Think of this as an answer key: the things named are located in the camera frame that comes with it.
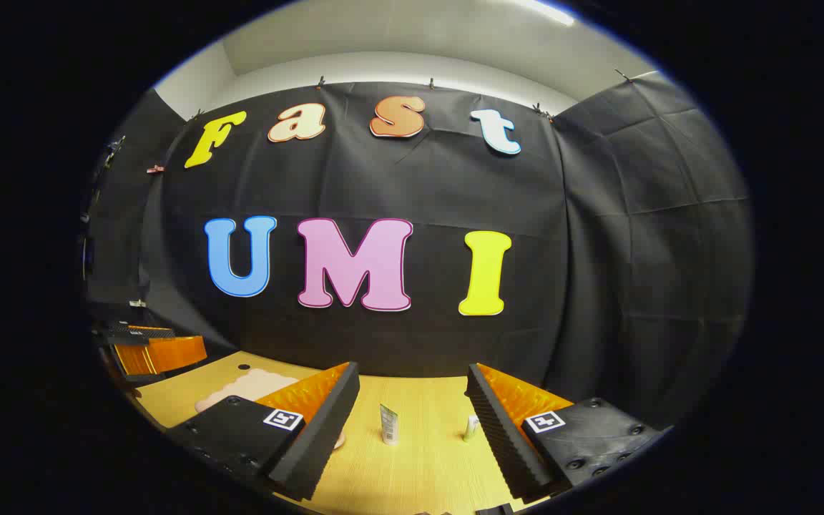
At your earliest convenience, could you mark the black stand with cables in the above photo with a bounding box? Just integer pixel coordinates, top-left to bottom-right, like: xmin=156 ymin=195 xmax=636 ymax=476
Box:
xmin=79 ymin=136 xmax=128 ymax=287

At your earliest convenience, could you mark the black backdrop cloth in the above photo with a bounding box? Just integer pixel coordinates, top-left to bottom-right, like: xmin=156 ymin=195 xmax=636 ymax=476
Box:
xmin=83 ymin=72 xmax=755 ymax=430

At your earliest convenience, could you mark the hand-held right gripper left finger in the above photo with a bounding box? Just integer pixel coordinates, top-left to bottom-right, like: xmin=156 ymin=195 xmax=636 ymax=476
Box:
xmin=165 ymin=361 xmax=361 ymax=502

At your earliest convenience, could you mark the pink suitcase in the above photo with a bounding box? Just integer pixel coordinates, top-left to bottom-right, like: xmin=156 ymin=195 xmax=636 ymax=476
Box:
xmin=195 ymin=368 xmax=347 ymax=450

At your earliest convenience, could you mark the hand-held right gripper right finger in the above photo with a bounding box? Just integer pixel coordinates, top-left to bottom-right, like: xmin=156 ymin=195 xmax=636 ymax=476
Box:
xmin=466 ymin=362 xmax=672 ymax=504

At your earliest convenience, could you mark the green skin care tube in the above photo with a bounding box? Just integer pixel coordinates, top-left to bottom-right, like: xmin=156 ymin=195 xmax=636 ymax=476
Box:
xmin=380 ymin=403 xmax=400 ymax=446

